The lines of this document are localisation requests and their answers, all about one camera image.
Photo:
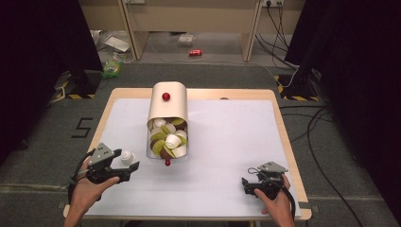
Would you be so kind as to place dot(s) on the person's left hand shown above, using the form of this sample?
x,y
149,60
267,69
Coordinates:
x,y
83,197

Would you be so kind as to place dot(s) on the yellow black hazard tape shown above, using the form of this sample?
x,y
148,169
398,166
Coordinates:
x,y
77,96
299,98

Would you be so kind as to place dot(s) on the beige wooden desk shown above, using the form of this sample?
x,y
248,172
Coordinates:
x,y
189,15

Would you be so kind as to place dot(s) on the black stand base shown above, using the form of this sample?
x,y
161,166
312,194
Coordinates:
x,y
298,85
83,82

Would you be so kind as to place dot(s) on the white coffee capsule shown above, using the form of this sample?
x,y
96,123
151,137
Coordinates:
x,y
126,156

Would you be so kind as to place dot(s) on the green plastic bag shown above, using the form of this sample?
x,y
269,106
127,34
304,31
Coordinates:
x,y
112,67

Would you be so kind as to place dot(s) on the red drink can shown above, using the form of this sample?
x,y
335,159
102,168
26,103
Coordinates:
x,y
195,52

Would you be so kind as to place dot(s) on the white table sheet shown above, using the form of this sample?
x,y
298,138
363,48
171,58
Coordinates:
x,y
220,142

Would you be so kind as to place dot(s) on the pile of mixed coffee capsules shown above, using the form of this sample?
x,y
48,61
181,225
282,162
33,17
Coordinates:
x,y
172,141

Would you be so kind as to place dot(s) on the clear plastic packet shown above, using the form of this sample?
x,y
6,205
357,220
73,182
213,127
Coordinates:
x,y
186,39

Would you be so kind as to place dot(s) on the white flat sheet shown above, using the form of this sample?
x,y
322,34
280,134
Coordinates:
x,y
117,43

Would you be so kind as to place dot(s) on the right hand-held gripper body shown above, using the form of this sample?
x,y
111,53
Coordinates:
x,y
271,184

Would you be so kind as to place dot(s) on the black curtain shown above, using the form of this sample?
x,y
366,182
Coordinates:
x,y
34,63
362,78

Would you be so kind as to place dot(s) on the cream capsule dispenser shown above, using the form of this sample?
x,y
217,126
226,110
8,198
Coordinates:
x,y
167,108

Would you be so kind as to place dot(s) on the person's right hand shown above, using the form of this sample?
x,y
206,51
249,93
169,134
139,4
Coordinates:
x,y
280,206

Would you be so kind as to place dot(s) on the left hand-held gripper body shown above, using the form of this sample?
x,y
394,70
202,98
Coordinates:
x,y
99,170

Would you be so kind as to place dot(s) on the white wall socket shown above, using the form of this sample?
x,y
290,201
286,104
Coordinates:
x,y
272,2

